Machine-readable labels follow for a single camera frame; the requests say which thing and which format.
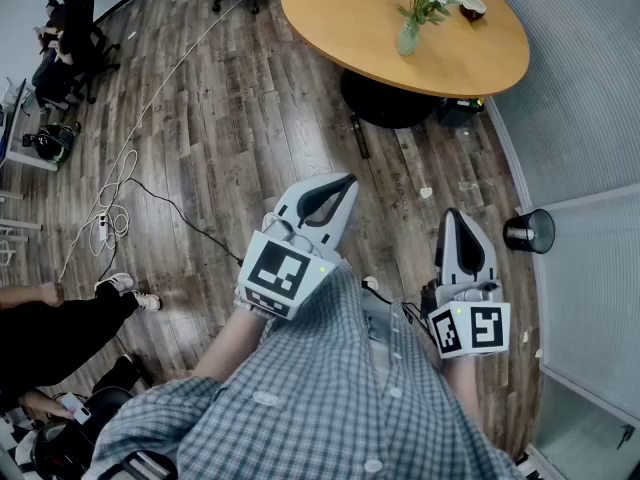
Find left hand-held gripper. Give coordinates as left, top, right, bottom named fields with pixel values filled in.
left=237, top=172, right=360, bottom=320

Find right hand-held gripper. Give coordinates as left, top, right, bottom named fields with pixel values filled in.
left=427, top=208, right=511, bottom=360

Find pale green ribbed vase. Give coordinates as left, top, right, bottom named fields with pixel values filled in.
left=396, top=17, right=421, bottom=58

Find person's left forearm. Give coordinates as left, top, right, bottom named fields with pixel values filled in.
left=192, top=302, right=266, bottom=384

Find person's right forearm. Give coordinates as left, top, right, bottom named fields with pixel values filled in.
left=444, top=355, right=484, bottom=434

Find black mesh waste bin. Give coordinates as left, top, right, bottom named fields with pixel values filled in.
left=502, top=208, right=556, bottom=255

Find black power strip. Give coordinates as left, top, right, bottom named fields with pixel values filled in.
left=349, top=113, right=371, bottom=160

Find person's grey trousers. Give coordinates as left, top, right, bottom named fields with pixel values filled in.
left=359, top=287, right=401, bottom=349

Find black table base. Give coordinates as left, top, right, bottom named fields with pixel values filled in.
left=340, top=67, right=441, bottom=129

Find black box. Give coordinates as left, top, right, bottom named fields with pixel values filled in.
left=437, top=96, right=486, bottom=128

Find person's checked shirt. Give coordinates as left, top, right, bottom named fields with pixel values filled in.
left=84, top=262, right=526, bottom=480

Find round wooden table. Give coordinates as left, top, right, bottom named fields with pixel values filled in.
left=280, top=0, right=531, bottom=99

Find brown coconut shell bowl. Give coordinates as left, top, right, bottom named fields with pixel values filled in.
left=458, top=0, right=488, bottom=23

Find white desk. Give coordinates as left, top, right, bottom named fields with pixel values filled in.
left=0, top=77, right=59, bottom=172

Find white phone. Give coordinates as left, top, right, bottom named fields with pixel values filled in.
left=62, top=392, right=92, bottom=425

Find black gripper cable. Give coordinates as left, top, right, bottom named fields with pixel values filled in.
left=362, top=280, right=437, bottom=342

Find bead bracelet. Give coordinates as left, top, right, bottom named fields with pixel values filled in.
left=233, top=290, right=275, bottom=324

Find long white cable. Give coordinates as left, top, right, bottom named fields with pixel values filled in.
left=57, top=0, right=251, bottom=284

